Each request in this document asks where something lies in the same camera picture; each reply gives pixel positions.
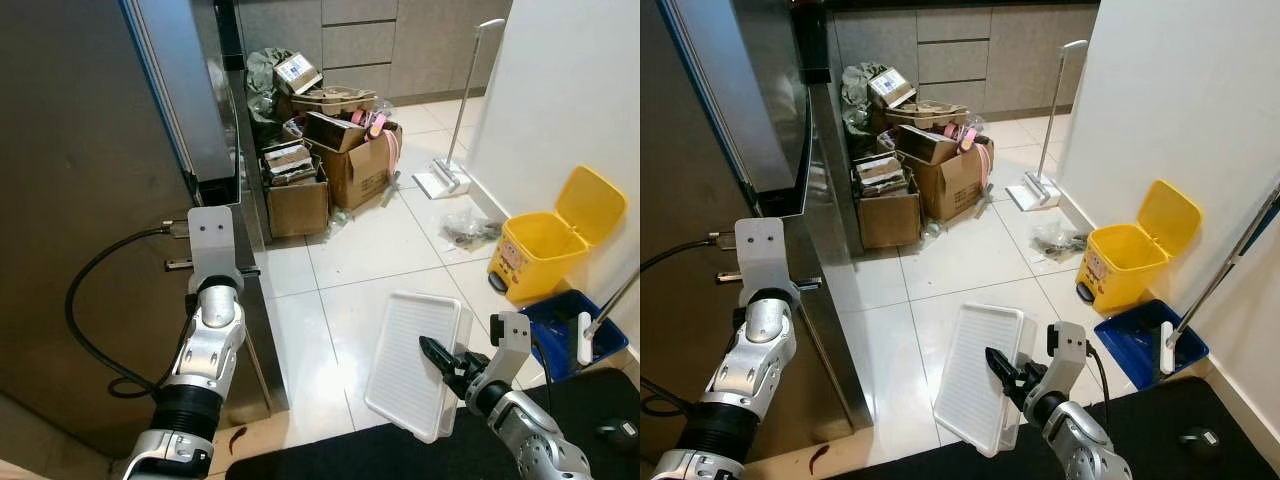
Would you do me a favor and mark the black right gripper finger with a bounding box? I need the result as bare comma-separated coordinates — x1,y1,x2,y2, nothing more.
417,335,463,383
984,346,1027,393

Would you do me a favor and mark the grey steel fridge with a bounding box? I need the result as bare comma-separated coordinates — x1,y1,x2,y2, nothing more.
0,0,293,459
640,0,878,473

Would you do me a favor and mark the blue dustpan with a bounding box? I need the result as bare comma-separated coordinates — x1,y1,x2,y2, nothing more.
519,289,630,383
1092,299,1210,392

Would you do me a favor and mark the grey broom pole white grip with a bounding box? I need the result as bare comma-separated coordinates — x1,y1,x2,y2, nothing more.
1158,172,1280,377
574,262,641,367

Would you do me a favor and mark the clear plastic trash bag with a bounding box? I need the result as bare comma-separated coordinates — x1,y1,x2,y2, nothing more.
442,207,504,250
1029,219,1087,264

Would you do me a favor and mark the yellow pedal bin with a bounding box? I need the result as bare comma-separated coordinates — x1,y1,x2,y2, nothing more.
1074,179,1204,317
486,164,630,307

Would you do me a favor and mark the black fabric floor mat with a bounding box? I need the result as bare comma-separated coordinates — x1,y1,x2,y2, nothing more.
825,375,1280,480
224,367,641,480

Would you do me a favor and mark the white flat mop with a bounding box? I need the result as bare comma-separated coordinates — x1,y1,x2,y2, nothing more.
1006,39,1090,214
412,17,507,202

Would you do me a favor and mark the small brown cardboard box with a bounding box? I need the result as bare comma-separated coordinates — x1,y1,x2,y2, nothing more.
857,160,922,250
264,150,332,240

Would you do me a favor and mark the large brown cardboard box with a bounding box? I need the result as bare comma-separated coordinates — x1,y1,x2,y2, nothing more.
894,123,997,224
303,110,404,212

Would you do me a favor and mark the brown paper egg tray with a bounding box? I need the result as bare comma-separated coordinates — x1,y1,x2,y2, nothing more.
289,84,380,117
879,98,967,130

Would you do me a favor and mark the small labelled carton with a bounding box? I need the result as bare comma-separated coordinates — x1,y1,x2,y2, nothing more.
271,51,324,97
867,64,917,110

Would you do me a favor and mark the green plastic bag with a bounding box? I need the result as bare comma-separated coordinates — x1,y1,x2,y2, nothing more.
244,47,293,143
839,61,887,153

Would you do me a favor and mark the grey drawer cabinet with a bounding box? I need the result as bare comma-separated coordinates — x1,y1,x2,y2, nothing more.
234,0,514,107
829,4,1102,120

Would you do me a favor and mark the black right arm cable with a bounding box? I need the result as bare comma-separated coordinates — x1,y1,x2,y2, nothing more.
528,333,558,389
1086,343,1113,403

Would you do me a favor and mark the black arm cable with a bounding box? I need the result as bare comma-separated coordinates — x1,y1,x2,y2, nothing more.
640,233,741,419
1086,343,1113,403
64,222,193,401
528,333,558,389

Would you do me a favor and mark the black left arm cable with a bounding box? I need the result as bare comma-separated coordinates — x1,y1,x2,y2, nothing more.
64,222,193,401
640,233,741,419

